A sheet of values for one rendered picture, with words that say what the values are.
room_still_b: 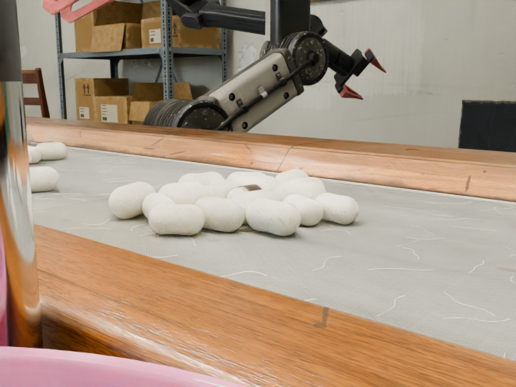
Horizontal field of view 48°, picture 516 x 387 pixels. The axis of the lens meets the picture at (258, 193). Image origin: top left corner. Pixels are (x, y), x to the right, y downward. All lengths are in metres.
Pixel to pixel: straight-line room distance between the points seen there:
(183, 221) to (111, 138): 0.44
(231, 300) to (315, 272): 0.11
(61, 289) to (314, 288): 0.11
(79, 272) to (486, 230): 0.25
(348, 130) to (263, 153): 2.23
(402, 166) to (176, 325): 0.37
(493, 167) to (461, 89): 2.05
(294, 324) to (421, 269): 0.14
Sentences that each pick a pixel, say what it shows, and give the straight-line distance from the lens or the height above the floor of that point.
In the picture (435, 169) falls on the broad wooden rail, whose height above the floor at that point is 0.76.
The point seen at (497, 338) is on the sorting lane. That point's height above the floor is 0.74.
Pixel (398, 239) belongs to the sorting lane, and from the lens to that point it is 0.34.
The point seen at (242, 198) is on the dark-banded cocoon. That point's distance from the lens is 0.35.
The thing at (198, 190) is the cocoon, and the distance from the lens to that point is 0.37.
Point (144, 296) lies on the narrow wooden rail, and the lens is 0.18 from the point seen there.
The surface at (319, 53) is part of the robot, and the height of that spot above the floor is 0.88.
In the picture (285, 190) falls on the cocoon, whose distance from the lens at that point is 0.39.
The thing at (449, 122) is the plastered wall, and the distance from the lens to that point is 2.55.
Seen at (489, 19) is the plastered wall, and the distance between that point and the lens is 2.50.
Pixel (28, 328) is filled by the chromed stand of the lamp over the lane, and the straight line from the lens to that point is 0.17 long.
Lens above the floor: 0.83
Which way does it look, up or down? 11 degrees down
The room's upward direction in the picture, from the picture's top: straight up
